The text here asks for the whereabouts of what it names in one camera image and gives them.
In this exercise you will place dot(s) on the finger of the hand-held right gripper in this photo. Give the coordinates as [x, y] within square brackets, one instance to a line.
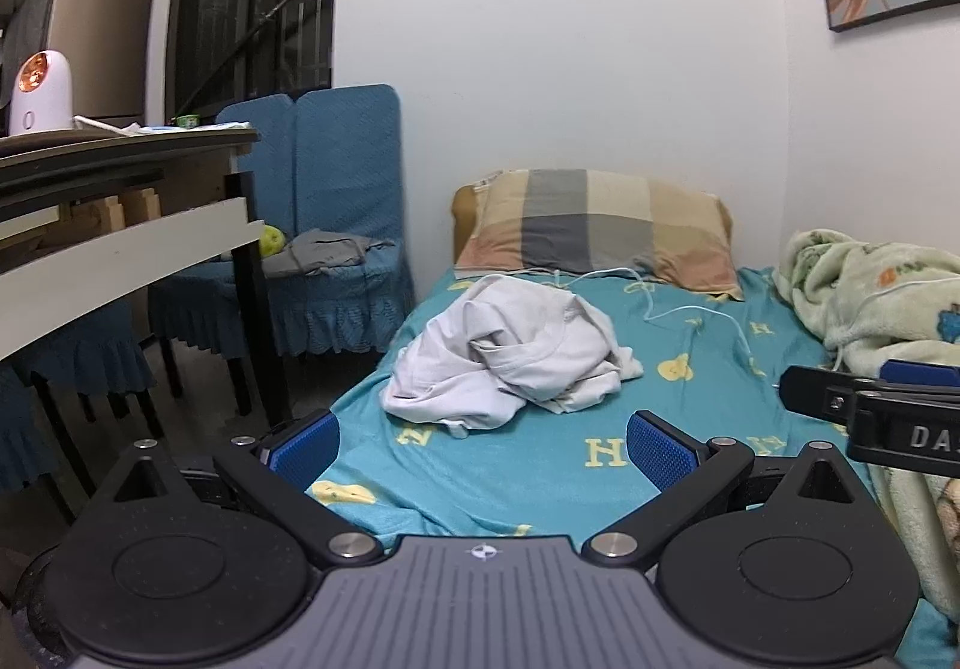
[814, 391]
[922, 373]

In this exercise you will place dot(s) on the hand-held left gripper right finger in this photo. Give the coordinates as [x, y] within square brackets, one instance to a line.
[664, 451]

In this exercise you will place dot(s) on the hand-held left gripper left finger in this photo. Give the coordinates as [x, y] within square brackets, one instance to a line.
[304, 451]

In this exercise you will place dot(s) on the white printed t-shirt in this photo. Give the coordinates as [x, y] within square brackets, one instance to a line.
[510, 354]

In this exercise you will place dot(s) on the pale green fleece blanket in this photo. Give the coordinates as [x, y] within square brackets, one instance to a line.
[877, 294]

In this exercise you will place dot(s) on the teal printed bed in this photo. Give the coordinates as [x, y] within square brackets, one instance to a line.
[525, 481]

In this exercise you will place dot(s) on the grey cloth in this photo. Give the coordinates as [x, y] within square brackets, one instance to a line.
[330, 250]

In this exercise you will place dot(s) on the green fruit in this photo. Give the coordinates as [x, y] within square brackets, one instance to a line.
[271, 241]

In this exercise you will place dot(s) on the checked pillow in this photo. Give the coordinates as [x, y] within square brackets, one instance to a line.
[600, 226]

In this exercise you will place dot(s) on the blue covered chair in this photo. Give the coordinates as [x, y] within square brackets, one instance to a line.
[67, 369]
[259, 144]
[345, 174]

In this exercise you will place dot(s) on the wooden table with black legs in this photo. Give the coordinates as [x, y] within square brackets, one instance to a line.
[112, 249]

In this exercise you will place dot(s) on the mustard yellow pillow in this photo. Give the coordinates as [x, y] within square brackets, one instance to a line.
[463, 219]

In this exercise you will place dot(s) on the papers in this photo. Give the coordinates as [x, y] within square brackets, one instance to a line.
[150, 129]

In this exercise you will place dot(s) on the white humidifier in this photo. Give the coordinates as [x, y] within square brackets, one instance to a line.
[41, 95]

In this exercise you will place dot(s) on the beige fridge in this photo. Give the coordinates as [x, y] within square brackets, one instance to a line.
[105, 39]

